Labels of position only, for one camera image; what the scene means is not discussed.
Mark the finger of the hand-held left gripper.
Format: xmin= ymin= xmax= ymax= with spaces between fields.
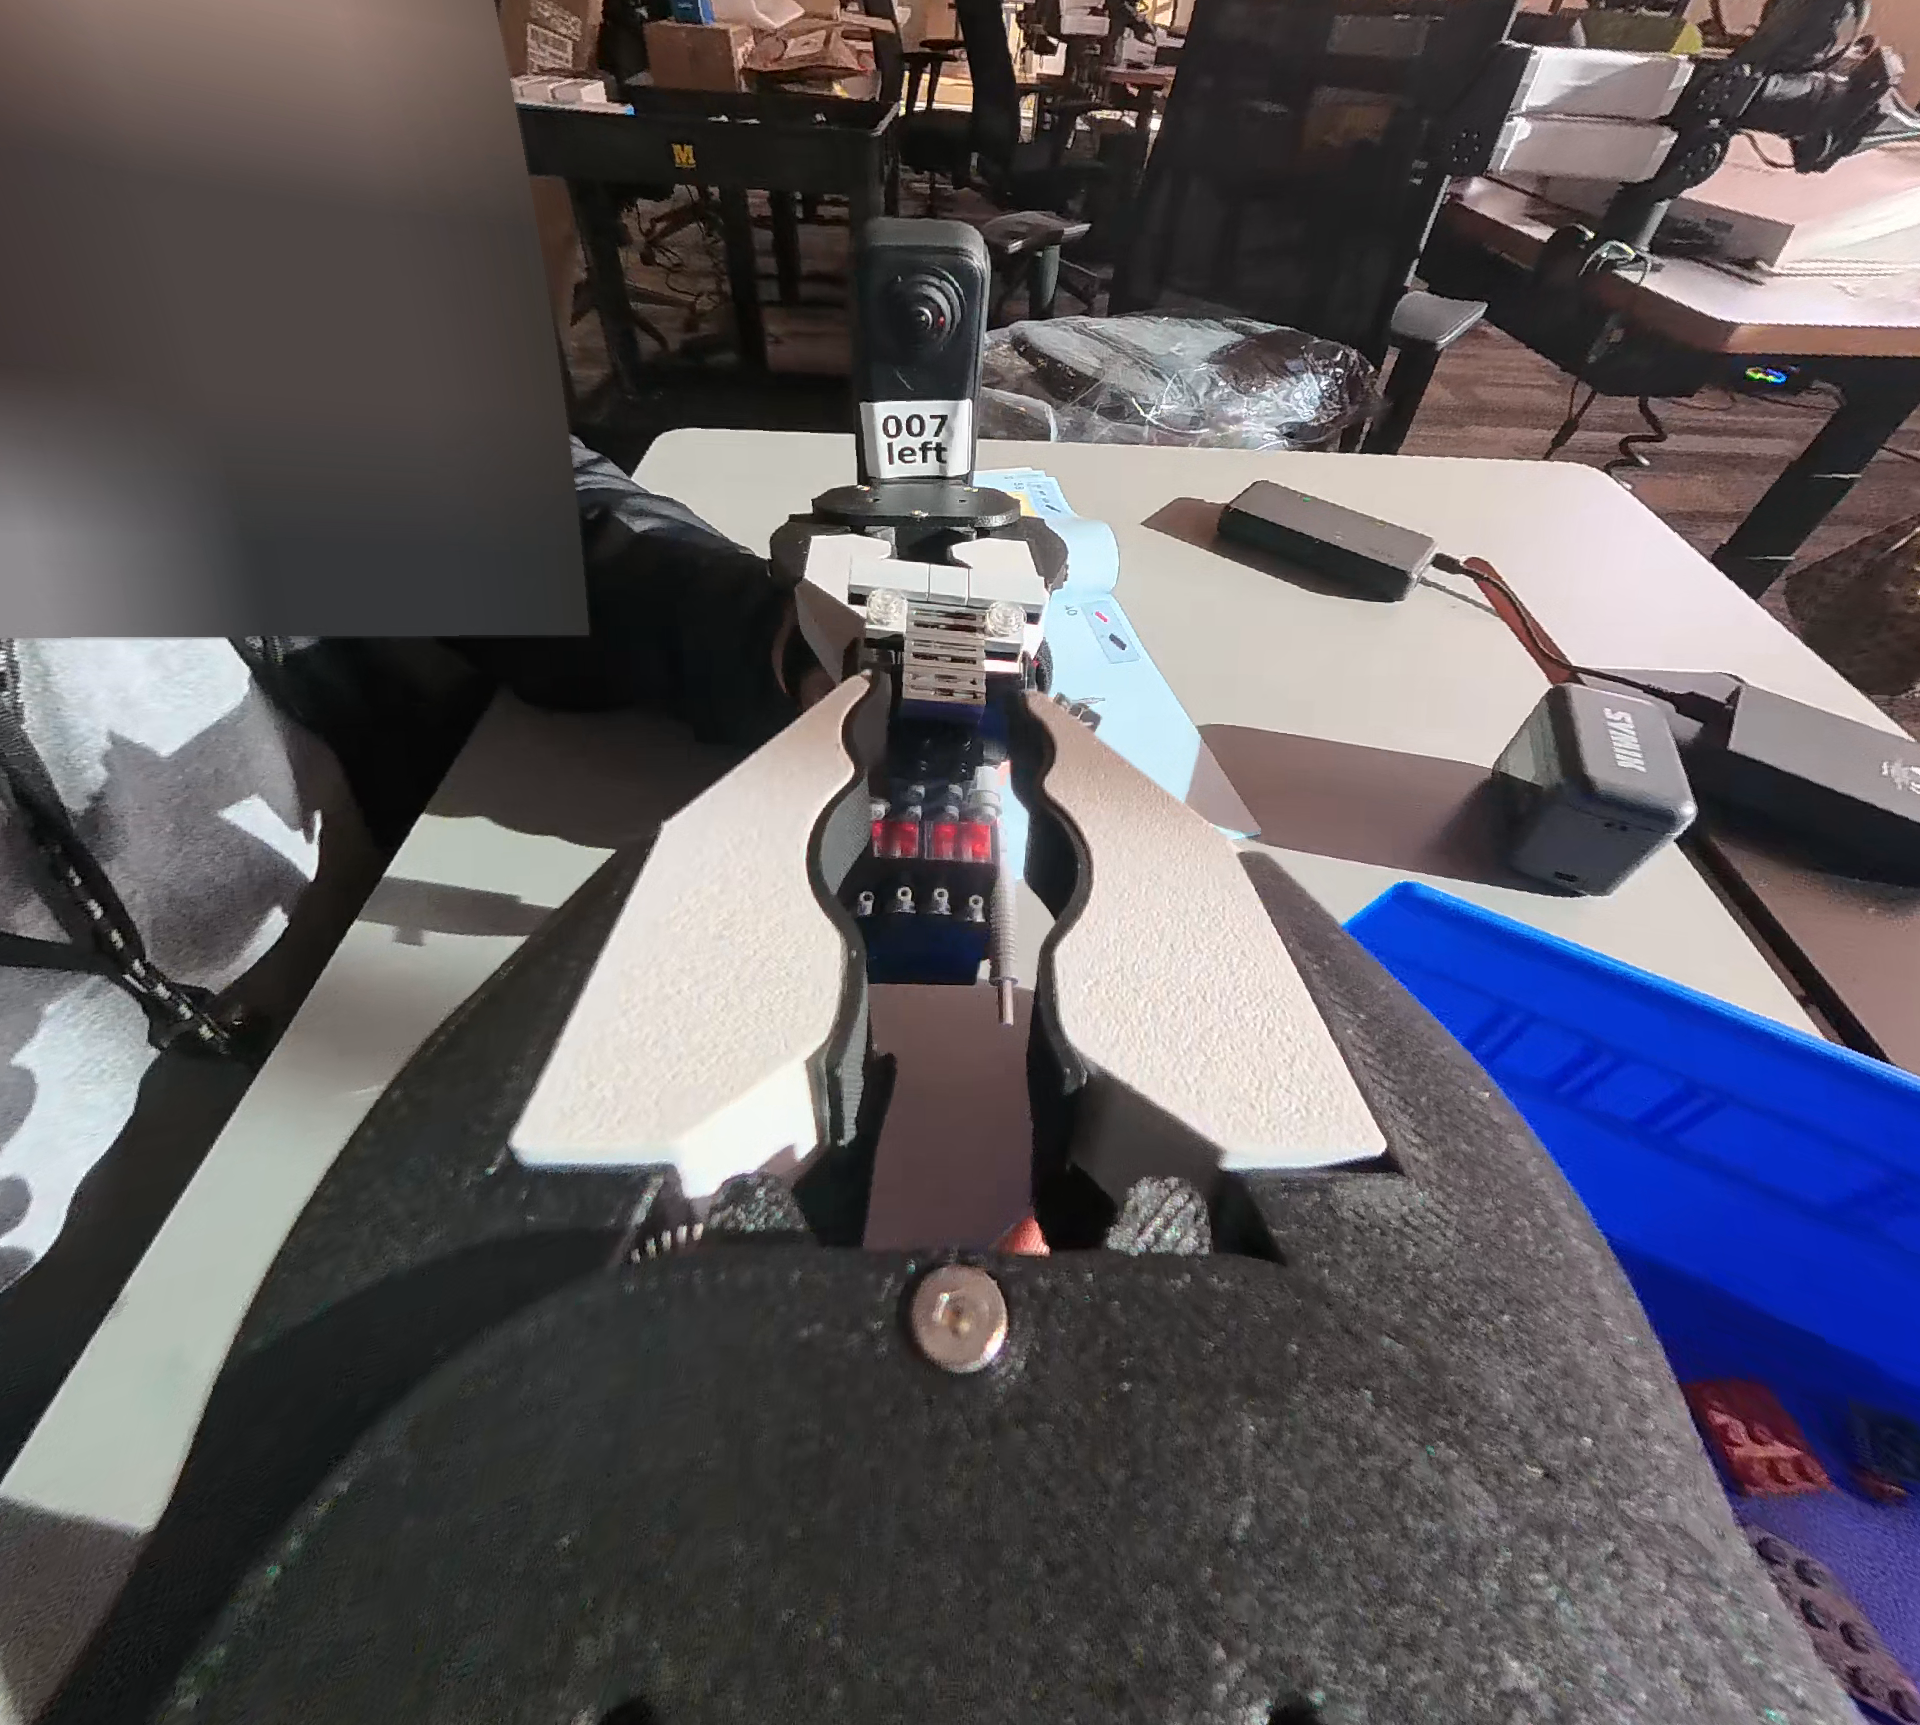
xmin=963 ymin=536 xmax=1056 ymax=657
xmin=793 ymin=547 xmax=905 ymax=694

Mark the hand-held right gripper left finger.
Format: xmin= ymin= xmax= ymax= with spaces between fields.
xmin=509 ymin=674 xmax=880 ymax=1196

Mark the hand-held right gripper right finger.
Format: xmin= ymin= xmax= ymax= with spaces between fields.
xmin=1020 ymin=691 xmax=1390 ymax=1180

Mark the toy brick vehicle model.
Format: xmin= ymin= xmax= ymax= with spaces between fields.
xmin=846 ymin=583 xmax=1052 ymax=1029

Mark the person's left forearm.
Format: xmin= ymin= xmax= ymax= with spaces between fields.
xmin=570 ymin=434 xmax=820 ymax=745

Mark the wooden side desk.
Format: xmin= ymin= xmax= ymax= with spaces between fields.
xmin=1435 ymin=165 xmax=1920 ymax=594

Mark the light blue instruction booklet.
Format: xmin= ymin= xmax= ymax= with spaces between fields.
xmin=971 ymin=465 xmax=1265 ymax=844

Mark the plastic wrapped chair seat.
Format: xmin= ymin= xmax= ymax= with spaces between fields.
xmin=993 ymin=312 xmax=1379 ymax=455

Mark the black metal table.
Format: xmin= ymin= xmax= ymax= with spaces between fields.
xmin=514 ymin=73 xmax=905 ymax=395

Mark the black power bank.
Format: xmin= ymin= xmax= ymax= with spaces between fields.
xmin=1212 ymin=478 xmax=1439 ymax=605

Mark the black mesh office chair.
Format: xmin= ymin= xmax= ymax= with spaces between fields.
xmin=1105 ymin=0 xmax=1489 ymax=455

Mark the grey charger block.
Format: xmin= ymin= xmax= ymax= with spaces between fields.
xmin=1488 ymin=681 xmax=1699 ymax=896

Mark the blue plastic storage bin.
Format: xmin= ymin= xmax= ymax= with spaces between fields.
xmin=1337 ymin=879 xmax=1920 ymax=1725

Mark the grey camouflage garment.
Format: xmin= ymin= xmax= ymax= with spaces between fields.
xmin=0 ymin=637 xmax=383 ymax=1307

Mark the black power adapter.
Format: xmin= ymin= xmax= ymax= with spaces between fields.
xmin=1692 ymin=681 xmax=1920 ymax=891

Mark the stack of white boxes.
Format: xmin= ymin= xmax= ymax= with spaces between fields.
xmin=1488 ymin=42 xmax=1703 ymax=185

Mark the pile of loose toy bricks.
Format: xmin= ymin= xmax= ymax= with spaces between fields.
xmin=1681 ymin=1378 xmax=1920 ymax=1725

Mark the brown charging cable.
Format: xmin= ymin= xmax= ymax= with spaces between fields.
xmin=1427 ymin=553 xmax=1742 ymax=714

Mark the black speckled strap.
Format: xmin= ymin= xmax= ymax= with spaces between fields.
xmin=0 ymin=644 xmax=254 ymax=1064

